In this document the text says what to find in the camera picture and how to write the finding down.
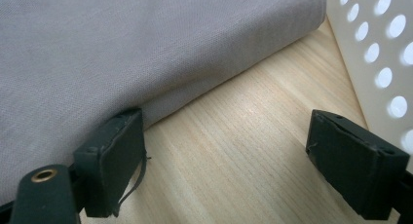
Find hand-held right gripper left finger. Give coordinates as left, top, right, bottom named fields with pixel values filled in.
left=72, top=107, right=152, bottom=218

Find grey cloth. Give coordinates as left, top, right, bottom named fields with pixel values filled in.
left=0, top=0, right=327, bottom=206

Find white perforated plastic basket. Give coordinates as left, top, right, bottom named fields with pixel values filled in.
left=323, top=0, right=413, bottom=173

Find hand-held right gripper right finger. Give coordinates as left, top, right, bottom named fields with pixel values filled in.
left=305, top=109, right=411, bottom=221

